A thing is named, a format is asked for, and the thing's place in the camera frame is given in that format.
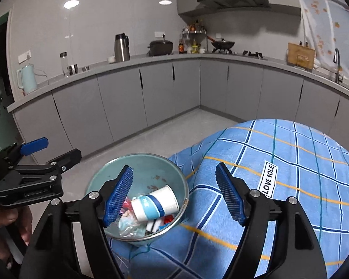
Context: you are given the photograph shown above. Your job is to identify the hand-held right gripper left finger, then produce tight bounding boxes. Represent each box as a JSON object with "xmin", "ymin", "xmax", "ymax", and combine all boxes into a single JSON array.
[{"xmin": 19, "ymin": 165, "xmax": 134, "ymax": 279}]

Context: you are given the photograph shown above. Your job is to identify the tall glass jar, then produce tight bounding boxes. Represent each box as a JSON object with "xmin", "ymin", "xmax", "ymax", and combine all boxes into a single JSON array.
[{"xmin": 60, "ymin": 52, "xmax": 70, "ymax": 77}]

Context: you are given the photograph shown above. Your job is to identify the gas stove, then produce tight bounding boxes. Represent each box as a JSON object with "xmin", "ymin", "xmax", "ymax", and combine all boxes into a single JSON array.
[{"xmin": 212, "ymin": 49, "xmax": 268, "ymax": 60}]

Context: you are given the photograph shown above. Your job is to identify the white curtain with orange print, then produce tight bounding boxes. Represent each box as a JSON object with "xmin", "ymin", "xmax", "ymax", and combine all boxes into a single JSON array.
[{"xmin": 297, "ymin": 0, "xmax": 349, "ymax": 88}]

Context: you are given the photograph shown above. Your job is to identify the clear plastic bag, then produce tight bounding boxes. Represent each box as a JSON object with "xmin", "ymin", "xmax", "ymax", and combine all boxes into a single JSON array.
[{"xmin": 116, "ymin": 218, "xmax": 147, "ymax": 237}]

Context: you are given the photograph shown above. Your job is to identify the white blue paper cup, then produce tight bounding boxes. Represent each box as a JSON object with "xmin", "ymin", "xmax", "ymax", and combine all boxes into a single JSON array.
[{"xmin": 130, "ymin": 184, "xmax": 180, "ymax": 221}]

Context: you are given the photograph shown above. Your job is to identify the grey base cabinets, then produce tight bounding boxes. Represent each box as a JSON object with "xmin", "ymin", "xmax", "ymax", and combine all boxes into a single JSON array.
[{"xmin": 7, "ymin": 53, "xmax": 349, "ymax": 163}]

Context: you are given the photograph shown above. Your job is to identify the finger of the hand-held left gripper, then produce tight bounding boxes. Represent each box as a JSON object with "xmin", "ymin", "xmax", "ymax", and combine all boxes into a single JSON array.
[
  {"xmin": 0, "ymin": 137, "xmax": 49, "ymax": 167},
  {"xmin": 0, "ymin": 149, "xmax": 82, "ymax": 207}
]

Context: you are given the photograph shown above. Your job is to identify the red white snack wrapper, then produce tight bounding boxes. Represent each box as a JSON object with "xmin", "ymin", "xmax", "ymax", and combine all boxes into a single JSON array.
[{"xmin": 121, "ymin": 197, "xmax": 134, "ymax": 218}]

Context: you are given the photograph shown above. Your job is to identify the person's left hand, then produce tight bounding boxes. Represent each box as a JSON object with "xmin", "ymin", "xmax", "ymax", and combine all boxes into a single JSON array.
[{"xmin": 0, "ymin": 206, "xmax": 33, "ymax": 268}]

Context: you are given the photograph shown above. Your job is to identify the pale green electric kettle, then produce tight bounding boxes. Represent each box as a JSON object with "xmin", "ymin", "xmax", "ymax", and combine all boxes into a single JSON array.
[{"xmin": 17, "ymin": 64, "xmax": 38, "ymax": 95}]

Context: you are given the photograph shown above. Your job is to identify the steel thermos jug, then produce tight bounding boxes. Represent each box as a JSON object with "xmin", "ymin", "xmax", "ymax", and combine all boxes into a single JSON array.
[{"xmin": 114, "ymin": 33, "xmax": 131, "ymax": 63}]

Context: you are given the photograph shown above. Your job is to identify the spice rack with bottles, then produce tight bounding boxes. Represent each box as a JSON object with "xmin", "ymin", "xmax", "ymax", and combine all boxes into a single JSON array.
[{"xmin": 179, "ymin": 20, "xmax": 207, "ymax": 54}]

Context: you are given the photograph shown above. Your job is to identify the black rice cooker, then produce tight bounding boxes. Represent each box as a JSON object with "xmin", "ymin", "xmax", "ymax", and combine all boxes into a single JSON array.
[{"xmin": 147, "ymin": 34, "xmax": 174, "ymax": 56}]

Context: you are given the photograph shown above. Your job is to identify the black wok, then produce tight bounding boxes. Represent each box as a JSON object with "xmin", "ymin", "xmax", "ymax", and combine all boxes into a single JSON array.
[{"xmin": 207, "ymin": 36, "xmax": 235, "ymax": 50}]

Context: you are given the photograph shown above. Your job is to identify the teal metal bucket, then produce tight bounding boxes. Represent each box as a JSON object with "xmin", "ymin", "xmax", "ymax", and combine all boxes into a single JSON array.
[{"xmin": 84, "ymin": 153, "xmax": 189, "ymax": 247}]

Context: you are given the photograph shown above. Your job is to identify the blue plaid blanket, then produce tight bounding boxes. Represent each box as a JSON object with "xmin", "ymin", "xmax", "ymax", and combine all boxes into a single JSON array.
[{"xmin": 109, "ymin": 119, "xmax": 349, "ymax": 279}]

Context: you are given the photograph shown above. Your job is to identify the dark kitchen faucet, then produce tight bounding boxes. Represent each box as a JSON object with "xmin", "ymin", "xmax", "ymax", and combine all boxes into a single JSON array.
[{"xmin": 333, "ymin": 48, "xmax": 344, "ymax": 84}]

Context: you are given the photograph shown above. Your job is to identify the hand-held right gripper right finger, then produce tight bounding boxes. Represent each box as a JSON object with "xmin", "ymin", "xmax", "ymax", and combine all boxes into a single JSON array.
[{"xmin": 215, "ymin": 163, "xmax": 328, "ymax": 279}]

